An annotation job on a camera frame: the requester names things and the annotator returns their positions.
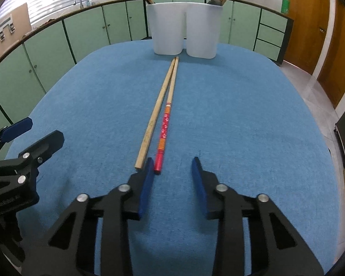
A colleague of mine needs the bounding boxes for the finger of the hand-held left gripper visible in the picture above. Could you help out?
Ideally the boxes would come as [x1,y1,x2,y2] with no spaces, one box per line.
[0,117,33,161]
[0,130,65,197]

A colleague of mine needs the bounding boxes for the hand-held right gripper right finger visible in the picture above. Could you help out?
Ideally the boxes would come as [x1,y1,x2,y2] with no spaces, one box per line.
[192,157,325,276]

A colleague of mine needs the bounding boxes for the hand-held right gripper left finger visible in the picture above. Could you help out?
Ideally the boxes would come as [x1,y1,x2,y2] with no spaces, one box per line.
[22,157,154,276]

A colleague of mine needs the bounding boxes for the plain wooden chopstick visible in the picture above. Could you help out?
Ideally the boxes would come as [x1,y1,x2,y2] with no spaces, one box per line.
[134,57,177,170]

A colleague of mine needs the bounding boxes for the white two-compartment utensil holder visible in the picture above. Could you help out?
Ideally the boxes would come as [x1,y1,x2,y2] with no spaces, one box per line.
[145,1,223,59]

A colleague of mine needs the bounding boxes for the blue tablecloth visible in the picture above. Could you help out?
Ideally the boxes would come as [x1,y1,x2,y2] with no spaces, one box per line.
[4,40,339,276]

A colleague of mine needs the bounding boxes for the green kitchen cabinets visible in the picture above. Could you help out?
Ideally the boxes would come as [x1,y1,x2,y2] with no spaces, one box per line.
[0,0,294,138]

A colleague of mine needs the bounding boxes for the brown cardboard sheet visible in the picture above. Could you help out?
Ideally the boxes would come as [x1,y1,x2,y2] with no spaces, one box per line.
[0,2,32,66]

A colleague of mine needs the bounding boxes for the plain wooden door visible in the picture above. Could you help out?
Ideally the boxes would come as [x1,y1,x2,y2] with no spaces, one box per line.
[316,0,345,108]

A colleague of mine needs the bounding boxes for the white wall fixture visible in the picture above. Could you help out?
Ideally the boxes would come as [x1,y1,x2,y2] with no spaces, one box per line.
[0,17,16,36]

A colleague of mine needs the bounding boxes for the wooden door with handle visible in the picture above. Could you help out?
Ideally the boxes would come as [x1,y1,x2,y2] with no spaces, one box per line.
[285,0,334,75]

